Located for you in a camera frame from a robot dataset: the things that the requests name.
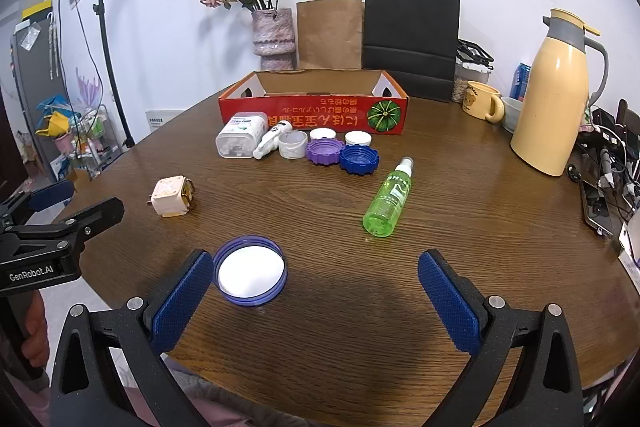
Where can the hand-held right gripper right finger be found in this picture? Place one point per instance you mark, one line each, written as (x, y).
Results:
(447, 302)

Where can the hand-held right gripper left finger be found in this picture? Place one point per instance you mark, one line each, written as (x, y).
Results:
(182, 302)

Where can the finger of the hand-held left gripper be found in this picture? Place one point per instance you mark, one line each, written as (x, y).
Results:
(97, 213)
(50, 194)

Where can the yellow lidded tub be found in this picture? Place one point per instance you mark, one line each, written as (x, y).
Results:
(169, 198)

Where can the purple-rimmed round lid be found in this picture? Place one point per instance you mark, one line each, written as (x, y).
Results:
(250, 273)

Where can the green spray bottle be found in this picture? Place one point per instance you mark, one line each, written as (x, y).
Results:
(389, 202)

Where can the translucent white plastic container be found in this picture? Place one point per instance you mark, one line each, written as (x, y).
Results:
(239, 134)

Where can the blue gear-shaped lid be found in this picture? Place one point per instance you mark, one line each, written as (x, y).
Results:
(359, 161)

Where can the white spray bottle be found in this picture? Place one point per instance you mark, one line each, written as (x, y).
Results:
(272, 139)

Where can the white screw lid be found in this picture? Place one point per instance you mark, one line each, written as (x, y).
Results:
(358, 138)
(323, 134)

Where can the white tape roll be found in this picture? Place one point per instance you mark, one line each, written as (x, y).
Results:
(292, 146)

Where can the purple gear-shaped lid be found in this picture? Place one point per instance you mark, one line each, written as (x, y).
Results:
(324, 153)

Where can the red cardboard box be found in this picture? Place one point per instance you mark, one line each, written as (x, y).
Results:
(320, 109)

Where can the person's left hand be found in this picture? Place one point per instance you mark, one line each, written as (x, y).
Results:
(36, 329)

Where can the cluttered storage cart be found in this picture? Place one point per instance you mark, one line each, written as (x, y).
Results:
(90, 132)

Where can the purple coral decoration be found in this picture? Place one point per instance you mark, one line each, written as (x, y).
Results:
(89, 89)

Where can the dark refrigerator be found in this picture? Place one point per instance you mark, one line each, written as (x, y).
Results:
(35, 72)

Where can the black smartphone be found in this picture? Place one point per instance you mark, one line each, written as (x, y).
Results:
(596, 209)

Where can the black light stand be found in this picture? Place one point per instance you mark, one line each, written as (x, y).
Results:
(104, 27)

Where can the yellow bear mug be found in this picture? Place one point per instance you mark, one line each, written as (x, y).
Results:
(479, 103)

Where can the yellow thermos jug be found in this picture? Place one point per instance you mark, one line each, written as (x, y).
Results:
(550, 107)

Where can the seed jar with black lid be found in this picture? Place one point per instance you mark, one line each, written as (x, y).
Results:
(467, 74)

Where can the blue drink can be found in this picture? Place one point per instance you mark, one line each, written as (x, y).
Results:
(521, 82)

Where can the pink textured vase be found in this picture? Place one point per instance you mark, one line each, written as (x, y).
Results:
(272, 37)

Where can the black paper bag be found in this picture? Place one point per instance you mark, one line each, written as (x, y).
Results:
(410, 37)

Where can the brown paper bag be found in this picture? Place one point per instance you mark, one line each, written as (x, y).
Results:
(330, 34)

